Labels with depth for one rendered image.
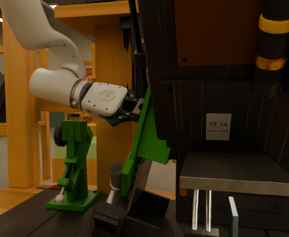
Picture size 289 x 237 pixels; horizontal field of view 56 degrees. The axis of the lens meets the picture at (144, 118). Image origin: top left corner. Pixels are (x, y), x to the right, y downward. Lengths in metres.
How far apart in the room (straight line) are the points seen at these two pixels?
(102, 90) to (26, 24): 0.24
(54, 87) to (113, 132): 0.33
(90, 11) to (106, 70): 0.21
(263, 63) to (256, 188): 0.17
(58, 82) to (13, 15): 0.19
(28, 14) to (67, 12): 0.28
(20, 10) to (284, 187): 0.62
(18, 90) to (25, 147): 0.23
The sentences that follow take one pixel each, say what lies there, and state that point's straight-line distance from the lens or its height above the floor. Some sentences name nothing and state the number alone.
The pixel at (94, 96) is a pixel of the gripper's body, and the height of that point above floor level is 1.25.
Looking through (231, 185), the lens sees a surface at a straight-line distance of 0.42.
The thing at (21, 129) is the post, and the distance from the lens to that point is 1.19.
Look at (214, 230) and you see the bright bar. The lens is 0.54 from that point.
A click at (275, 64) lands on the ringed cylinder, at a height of 1.29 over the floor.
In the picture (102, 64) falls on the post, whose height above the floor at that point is 1.36.
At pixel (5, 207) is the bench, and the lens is 1.07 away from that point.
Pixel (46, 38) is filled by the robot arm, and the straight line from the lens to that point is 0.73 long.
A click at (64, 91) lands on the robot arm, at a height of 1.26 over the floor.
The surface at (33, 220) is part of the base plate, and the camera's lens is 0.88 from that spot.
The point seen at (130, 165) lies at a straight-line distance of 0.60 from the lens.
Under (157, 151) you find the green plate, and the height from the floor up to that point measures 1.13.
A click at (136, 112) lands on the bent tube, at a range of 0.69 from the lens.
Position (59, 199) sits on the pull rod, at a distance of 0.87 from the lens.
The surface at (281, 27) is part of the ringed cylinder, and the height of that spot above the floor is 1.33.
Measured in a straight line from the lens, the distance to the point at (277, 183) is 0.43.
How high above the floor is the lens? 1.25
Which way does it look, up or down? 5 degrees down
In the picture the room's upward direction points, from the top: straight up
